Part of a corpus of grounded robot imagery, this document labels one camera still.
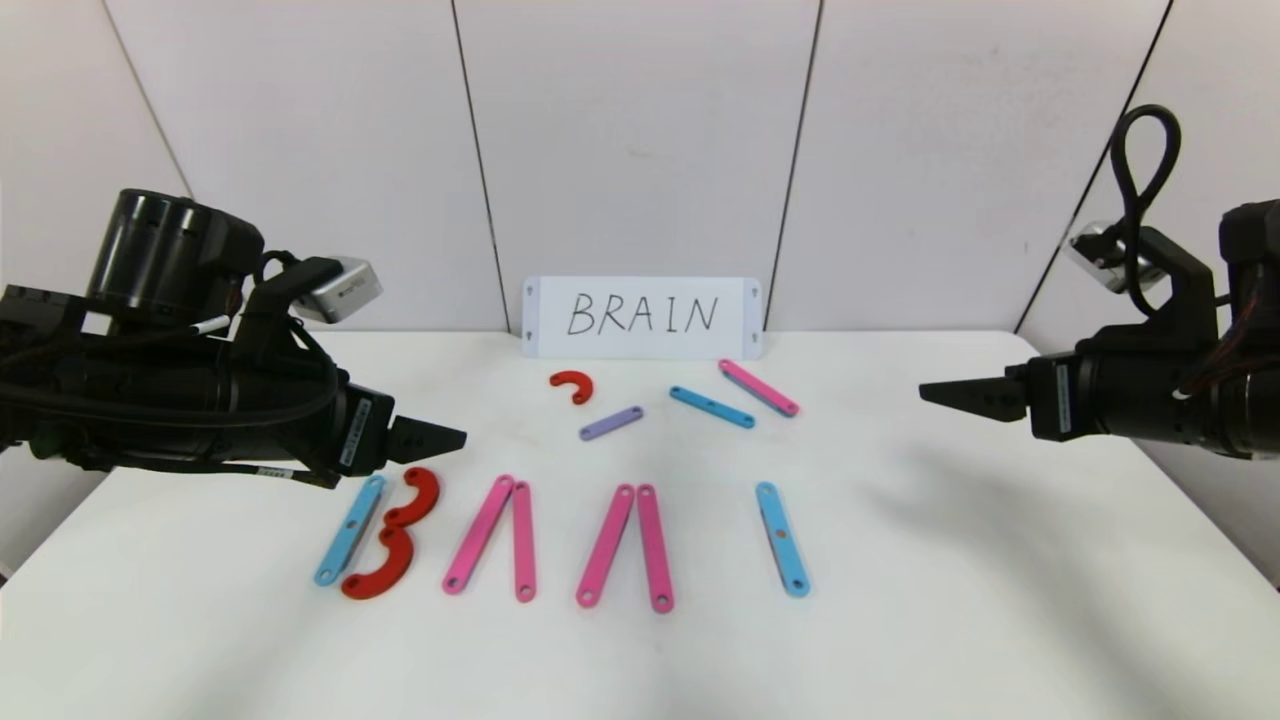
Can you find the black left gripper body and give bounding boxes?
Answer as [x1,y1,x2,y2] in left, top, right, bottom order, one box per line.
[231,363,396,479]

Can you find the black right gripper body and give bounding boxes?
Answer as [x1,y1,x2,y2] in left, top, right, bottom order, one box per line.
[1027,337,1213,444]

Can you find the pink bar with holes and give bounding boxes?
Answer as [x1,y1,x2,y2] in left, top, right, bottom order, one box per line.
[575,484,637,609]
[442,474,516,596]
[511,481,539,604]
[636,484,675,614]
[717,359,801,418]

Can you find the white BRAIN sign card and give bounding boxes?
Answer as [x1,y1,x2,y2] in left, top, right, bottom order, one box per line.
[522,276,764,361]

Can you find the blue flat bar with holes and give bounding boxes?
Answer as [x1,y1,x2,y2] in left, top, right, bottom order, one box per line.
[668,386,757,430]
[755,481,812,599]
[314,474,387,588]

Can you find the purple short flat bar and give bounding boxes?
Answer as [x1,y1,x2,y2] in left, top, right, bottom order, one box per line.
[578,405,646,442]

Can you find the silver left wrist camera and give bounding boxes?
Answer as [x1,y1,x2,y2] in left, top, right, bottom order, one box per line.
[297,257,384,324]

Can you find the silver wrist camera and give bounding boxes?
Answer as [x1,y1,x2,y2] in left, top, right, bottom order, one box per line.
[297,257,384,324]
[1065,220,1166,293]

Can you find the black left camera bracket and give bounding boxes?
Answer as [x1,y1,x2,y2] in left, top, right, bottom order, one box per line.
[235,255,346,376]

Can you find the black camera bracket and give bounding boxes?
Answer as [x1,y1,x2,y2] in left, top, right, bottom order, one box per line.
[235,255,346,376]
[1130,225,1221,346]

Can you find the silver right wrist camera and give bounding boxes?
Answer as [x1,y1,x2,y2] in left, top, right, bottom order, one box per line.
[1065,220,1166,293]

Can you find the black right camera bracket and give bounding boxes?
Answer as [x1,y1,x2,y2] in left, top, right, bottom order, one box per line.
[1130,225,1221,346]

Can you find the black looped right arm cable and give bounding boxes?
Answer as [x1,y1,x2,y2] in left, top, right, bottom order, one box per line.
[1110,103,1183,321]

